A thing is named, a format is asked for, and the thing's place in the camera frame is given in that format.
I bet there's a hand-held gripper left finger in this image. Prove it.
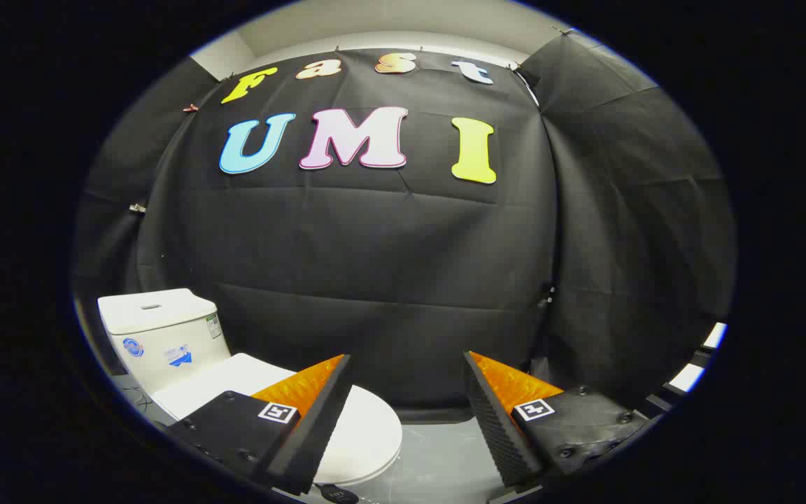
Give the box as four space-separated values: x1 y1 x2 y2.
169 353 353 496

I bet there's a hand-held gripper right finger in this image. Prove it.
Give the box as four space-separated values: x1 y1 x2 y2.
463 350 650 489

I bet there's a white toilet lid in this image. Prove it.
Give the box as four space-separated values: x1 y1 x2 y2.
151 353 404 487

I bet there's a black lid pull tab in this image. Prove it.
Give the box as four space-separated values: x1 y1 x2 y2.
319 483 360 504

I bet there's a white toilet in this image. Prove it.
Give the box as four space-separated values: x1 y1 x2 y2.
98 288 232 396

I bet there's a black backdrop cloth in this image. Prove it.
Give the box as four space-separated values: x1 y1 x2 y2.
71 31 736 424

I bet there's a white black striped board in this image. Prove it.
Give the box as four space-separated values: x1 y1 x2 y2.
669 322 728 414

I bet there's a black floor cable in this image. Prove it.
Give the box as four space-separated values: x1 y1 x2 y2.
123 385 155 414

